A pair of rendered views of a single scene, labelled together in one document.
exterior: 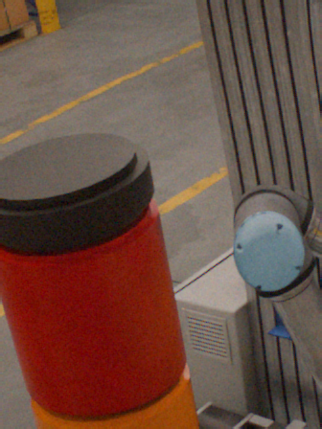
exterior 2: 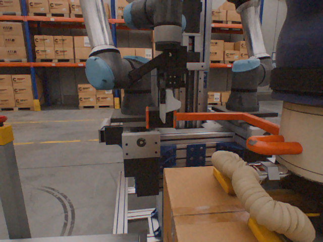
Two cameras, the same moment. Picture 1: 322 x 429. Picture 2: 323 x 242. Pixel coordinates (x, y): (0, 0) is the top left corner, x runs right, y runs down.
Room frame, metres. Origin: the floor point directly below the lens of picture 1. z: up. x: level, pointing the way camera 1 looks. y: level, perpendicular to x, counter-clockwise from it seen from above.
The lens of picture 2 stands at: (1.18, -0.90, 1.20)
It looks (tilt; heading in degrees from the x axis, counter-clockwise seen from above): 14 degrees down; 34
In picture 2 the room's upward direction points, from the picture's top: straight up
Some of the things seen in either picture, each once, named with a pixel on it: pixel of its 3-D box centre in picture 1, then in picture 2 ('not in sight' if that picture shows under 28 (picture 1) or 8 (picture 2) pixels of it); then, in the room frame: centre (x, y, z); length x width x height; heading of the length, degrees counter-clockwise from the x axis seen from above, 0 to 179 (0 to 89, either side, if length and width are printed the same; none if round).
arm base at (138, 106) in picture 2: not in sight; (138, 100); (1.84, -0.32, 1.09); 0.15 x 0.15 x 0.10
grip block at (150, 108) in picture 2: not in sight; (160, 116); (1.66, -0.56, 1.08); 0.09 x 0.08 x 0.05; 39
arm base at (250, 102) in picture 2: not in sight; (243, 98); (2.18, -0.68, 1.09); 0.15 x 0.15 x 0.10
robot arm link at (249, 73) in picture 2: not in sight; (246, 73); (2.19, -0.68, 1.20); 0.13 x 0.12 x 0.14; 160
